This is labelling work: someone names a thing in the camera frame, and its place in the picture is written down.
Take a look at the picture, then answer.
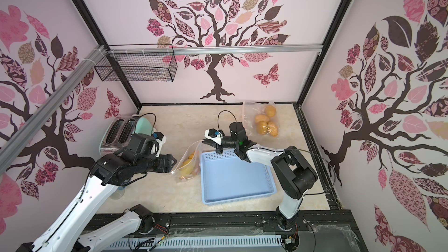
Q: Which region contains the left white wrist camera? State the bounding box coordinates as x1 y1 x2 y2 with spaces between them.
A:
152 131 167 157

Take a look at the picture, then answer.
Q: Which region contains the clear zipper bag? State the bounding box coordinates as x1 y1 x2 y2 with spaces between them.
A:
243 101 280 138
171 141 203 183

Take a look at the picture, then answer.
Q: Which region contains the aluminium frame bar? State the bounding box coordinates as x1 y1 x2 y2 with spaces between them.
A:
1 45 106 173
108 44 323 56

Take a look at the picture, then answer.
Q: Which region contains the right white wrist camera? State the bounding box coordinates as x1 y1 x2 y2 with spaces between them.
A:
204 128 224 145

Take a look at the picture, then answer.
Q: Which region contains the black wire basket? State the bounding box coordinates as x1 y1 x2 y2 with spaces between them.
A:
94 43 178 82

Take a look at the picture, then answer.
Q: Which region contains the mint green toaster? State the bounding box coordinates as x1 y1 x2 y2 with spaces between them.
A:
99 115 157 156

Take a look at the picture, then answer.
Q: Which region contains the white vent strip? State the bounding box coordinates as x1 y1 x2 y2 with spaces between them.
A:
96 235 284 252

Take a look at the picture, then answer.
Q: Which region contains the aluminium frame bar left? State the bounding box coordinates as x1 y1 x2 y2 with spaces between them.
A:
1 45 106 173

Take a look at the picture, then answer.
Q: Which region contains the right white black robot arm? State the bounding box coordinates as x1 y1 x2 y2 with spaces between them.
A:
200 122 318 231

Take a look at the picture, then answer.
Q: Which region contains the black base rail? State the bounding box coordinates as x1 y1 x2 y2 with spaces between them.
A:
83 210 367 252

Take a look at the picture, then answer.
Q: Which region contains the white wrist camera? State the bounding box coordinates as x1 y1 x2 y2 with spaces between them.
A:
204 128 224 145
152 131 167 157

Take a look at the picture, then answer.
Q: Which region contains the yellow green potato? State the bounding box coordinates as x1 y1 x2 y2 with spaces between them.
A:
179 159 194 180

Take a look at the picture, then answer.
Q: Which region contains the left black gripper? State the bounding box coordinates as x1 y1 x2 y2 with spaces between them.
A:
135 153 177 173

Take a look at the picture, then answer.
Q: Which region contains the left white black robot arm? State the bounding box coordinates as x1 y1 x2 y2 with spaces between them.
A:
17 132 177 252

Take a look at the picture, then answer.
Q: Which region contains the aluminium frame bar back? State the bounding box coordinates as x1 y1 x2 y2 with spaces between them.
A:
108 44 323 56

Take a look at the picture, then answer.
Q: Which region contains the light blue plastic basket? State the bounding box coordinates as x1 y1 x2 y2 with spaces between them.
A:
200 150 277 205

